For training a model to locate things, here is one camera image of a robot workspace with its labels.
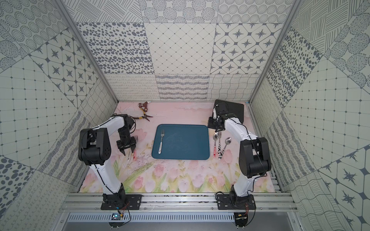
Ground cow pattern handled fork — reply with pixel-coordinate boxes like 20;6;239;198
217;131;222;159

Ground pink handled spoon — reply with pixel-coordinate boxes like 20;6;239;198
213;133;218;158

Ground white handled fork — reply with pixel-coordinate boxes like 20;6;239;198
158;130;165;155

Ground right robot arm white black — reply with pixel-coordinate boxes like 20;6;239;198
207;100;272;208

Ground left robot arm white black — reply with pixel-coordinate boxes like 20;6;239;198
78;114;136;208

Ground black plastic tool case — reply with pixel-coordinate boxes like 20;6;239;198
214;100;244;123

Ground teal plastic tray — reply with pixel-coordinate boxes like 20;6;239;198
151;124;210;160

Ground dark red hand tool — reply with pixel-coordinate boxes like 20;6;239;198
138;101;151;112

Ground left controller board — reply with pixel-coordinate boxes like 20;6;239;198
108;213;124;229

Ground controller board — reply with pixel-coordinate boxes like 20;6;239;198
234;213;249;229
108;213;124;229

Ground right controller board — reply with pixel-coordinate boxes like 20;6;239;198
234;213;249;229

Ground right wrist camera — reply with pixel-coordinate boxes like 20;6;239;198
212;107;217;119

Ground cow pattern handled spoon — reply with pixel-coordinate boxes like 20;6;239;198
219;137;232;159

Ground yellow handled pliers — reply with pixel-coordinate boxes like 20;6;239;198
133;114;152;121

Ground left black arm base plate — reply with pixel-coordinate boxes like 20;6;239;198
101;194;143;210

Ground aluminium mounting rail frame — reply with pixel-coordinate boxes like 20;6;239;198
60;193;298;212

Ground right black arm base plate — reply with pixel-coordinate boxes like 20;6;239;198
215;193;256;210

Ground white perforated cable duct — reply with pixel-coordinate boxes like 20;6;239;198
67;212;234;223

